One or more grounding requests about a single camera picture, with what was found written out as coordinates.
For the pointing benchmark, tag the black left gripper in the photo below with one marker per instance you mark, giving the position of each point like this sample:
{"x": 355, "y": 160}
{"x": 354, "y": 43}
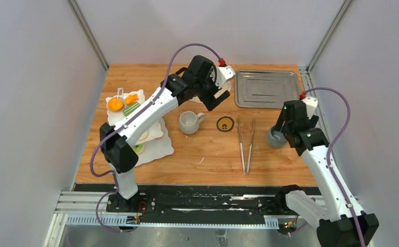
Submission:
{"x": 210, "y": 102}

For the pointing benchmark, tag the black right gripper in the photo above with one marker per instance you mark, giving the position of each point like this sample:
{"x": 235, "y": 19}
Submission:
{"x": 280, "y": 124}

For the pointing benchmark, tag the grey ceramic mug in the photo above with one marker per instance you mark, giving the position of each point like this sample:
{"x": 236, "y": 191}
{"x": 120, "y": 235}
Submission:
{"x": 275, "y": 139}

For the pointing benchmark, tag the white ceramic mug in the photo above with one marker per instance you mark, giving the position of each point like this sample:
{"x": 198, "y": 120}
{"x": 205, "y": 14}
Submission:
{"x": 189, "y": 122}

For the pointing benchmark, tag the metal food tongs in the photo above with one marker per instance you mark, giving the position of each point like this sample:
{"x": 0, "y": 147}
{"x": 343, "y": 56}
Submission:
{"x": 245, "y": 143}

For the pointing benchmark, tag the orange star cookie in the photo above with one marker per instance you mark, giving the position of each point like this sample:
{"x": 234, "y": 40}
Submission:
{"x": 131, "y": 99}

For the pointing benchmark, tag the white chocolate donut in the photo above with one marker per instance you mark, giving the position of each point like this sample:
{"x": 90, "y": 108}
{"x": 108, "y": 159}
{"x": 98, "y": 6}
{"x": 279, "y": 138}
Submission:
{"x": 144, "y": 135}

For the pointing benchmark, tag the white tiered dessert stand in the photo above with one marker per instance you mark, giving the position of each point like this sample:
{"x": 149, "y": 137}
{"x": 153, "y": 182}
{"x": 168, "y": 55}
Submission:
{"x": 158, "y": 144}

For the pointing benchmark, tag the green macaron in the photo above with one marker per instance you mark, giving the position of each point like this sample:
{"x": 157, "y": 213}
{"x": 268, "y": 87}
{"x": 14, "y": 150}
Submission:
{"x": 129, "y": 109}

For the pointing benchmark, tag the green frosted donut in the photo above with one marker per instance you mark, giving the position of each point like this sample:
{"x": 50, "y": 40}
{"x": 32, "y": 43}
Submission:
{"x": 138, "y": 149}

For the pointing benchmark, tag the orange macaron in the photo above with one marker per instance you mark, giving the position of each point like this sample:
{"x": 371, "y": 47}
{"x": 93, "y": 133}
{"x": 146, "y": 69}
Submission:
{"x": 115, "y": 104}

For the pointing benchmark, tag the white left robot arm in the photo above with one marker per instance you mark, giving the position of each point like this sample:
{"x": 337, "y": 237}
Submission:
{"x": 117, "y": 140}

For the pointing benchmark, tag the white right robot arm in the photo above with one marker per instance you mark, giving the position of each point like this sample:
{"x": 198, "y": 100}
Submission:
{"x": 342, "y": 221}

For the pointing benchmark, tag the beige bucket hat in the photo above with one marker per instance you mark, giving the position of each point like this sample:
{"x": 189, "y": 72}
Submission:
{"x": 226, "y": 87}

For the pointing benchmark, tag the yellow black round coaster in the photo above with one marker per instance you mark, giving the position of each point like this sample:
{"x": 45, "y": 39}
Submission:
{"x": 225, "y": 124}

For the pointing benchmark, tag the metal serving tray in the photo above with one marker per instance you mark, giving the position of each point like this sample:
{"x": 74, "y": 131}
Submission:
{"x": 267, "y": 89}

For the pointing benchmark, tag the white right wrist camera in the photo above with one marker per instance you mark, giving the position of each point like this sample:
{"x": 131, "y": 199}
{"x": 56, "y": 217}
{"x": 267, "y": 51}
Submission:
{"x": 310, "y": 102}

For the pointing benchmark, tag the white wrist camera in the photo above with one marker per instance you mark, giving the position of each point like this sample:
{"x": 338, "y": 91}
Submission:
{"x": 310, "y": 102}
{"x": 223, "y": 73}

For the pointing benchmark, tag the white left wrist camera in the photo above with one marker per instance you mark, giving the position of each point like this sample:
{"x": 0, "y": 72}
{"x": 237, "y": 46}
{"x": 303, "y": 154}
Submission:
{"x": 223, "y": 73}

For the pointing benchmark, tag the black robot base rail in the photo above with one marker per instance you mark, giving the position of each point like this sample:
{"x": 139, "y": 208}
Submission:
{"x": 182, "y": 206}

